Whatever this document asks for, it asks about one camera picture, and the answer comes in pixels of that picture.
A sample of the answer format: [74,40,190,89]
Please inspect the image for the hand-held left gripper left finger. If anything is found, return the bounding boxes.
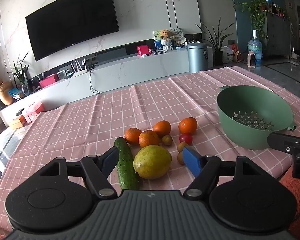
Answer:
[36,146,120,199]

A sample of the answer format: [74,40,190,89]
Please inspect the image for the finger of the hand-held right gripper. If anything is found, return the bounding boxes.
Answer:
[267,132,300,155]

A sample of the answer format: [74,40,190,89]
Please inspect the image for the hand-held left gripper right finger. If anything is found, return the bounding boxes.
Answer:
[182,146,262,199]

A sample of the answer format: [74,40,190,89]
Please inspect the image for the green cucumber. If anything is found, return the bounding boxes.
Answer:
[114,137,140,190]

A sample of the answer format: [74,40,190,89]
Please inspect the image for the red cherry tomato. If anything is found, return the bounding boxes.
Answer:
[179,133,193,144]

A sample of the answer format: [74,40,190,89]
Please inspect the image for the orange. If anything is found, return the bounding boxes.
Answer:
[153,120,172,138]
[139,130,160,148]
[178,117,198,135]
[125,128,142,145]

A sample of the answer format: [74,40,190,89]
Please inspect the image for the yellow green mango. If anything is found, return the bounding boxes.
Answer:
[133,145,172,180]

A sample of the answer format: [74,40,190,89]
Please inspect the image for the green colander bowl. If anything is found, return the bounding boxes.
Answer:
[217,85,297,150]

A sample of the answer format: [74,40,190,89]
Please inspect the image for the orange red fabric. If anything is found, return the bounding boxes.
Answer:
[277,166,300,230]

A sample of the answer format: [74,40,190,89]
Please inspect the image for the pink checkered tablecloth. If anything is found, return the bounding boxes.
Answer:
[0,66,300,235]

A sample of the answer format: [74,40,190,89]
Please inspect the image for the small pink white heater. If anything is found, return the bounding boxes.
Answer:
[247,51,257,68]

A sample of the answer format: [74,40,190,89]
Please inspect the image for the grey drawer cabinet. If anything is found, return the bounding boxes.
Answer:
[265,11,294,57]

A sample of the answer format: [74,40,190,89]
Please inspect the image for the blue water jug with pump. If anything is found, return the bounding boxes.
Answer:
[247,30,263,67]

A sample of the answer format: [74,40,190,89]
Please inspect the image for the pink gift boxes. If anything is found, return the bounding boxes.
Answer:
[22,101,45,123]

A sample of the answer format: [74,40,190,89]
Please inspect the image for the orange brown bag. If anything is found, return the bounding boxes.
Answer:
[232,44,242,63]

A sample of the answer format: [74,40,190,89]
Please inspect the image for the white router with antennas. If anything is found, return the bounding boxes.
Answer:
[71,58,88,77]

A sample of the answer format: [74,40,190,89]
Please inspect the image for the white marble television cabinet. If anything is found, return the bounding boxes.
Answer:
[0,47,215,128]

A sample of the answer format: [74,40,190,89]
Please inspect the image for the flat pink box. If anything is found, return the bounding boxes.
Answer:
[39,76,58,88]

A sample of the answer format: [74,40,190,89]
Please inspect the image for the white plastic bag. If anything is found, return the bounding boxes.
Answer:
[221,45,234,64]

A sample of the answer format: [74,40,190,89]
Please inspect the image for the cardboard box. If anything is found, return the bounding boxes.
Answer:
[9,116,25,130]

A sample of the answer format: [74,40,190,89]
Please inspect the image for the silver round trash can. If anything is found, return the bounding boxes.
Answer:
[187,42,208,74]

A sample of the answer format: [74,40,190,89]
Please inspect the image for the potted snake plant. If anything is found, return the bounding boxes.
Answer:
[195,17,235,67]

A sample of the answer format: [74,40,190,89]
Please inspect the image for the red box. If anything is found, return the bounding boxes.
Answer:
[137,45,150,57]

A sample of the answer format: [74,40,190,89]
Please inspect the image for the hanging pothos plant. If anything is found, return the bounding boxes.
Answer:
[234,0,270,40]

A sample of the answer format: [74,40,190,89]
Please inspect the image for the blue snack packet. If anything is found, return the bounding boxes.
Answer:
[9,87,25,99]

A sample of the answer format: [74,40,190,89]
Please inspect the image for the white ribbed pot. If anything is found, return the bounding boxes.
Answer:
[161,39,174,52]

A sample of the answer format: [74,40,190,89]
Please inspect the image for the potted orchid plant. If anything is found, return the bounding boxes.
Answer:
[7,52,30,97]

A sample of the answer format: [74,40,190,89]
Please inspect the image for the brown vase with dried flowers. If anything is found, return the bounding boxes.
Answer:
[0,73,14,105]

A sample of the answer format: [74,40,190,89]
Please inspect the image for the blue picture card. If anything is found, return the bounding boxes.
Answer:
[153,30,165,50]

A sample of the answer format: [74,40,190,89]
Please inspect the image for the round paper fan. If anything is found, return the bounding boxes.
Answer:
[170,28,187,47]

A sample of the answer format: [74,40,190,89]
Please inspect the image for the black power cable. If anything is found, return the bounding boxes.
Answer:
[89,67,105,94]

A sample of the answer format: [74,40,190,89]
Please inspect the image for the black wall television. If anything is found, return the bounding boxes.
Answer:
[25,0,120,61]

